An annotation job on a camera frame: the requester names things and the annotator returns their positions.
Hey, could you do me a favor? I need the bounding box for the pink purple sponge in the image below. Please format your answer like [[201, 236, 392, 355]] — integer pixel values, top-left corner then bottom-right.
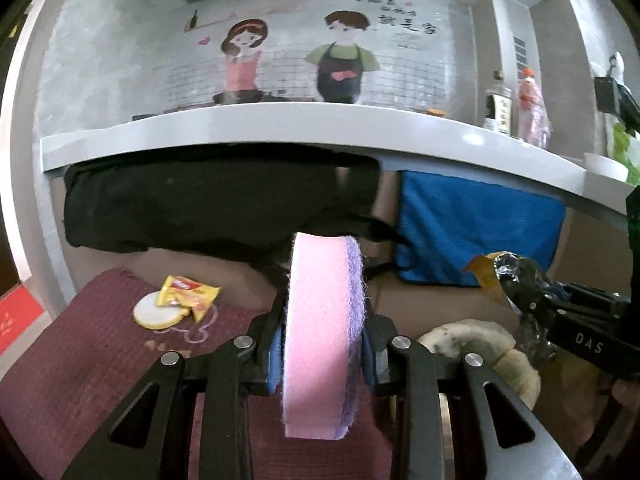
[[282, 233, 367, 441]]

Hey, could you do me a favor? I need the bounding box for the blue hanging towel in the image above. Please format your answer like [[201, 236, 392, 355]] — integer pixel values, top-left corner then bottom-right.
[[393, 171, 566, 288]]

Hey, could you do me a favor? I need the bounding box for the yellow snack wrapper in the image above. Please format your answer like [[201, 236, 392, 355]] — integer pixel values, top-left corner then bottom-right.
[[156, 275, 221, 323]]

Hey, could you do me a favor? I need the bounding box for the red plaid tablecloth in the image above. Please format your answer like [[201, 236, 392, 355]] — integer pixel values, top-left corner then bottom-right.
[[1, 269, 392, 479]]

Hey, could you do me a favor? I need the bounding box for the black hanging bag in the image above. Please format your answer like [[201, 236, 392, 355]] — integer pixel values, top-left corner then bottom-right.
[[63, 143, 405, 281]]

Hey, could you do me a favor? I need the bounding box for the foil wrapper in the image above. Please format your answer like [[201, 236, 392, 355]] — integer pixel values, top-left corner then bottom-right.
[[463, 252, 556, 367]]

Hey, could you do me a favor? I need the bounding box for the person's right hand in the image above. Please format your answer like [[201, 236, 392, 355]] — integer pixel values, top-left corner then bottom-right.
[[612, 380, 640, 417]]

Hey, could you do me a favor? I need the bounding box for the white bowl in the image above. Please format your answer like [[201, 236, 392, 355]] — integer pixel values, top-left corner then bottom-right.
[[584, 153, 628, 182]]

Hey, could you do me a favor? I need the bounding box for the yellow round sponge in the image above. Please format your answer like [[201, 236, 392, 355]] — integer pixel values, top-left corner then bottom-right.
[[132, 292, 190, 330]]

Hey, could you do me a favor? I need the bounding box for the dark sauce bottle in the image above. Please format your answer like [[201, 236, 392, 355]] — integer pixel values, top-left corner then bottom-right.
[[483, 70, 513, 136]]

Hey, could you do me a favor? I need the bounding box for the red door mat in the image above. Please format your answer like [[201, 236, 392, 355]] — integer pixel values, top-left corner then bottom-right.
[[0, 285, 44, 353]]

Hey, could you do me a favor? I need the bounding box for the black wall rack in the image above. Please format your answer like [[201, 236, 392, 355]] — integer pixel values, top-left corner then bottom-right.
[[594, 52, 640, 132]]

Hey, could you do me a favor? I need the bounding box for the red plastic bottle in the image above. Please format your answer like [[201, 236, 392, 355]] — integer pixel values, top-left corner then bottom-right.
[[518, 67, 551, 150]]

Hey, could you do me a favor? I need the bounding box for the trash bin with plastic bag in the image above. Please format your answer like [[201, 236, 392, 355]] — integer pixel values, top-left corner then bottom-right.
[[418, 320, 541, 410]]

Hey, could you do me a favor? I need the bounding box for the green white package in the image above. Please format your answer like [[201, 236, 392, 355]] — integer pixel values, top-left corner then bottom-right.
[[613, 122, 640, 185]]

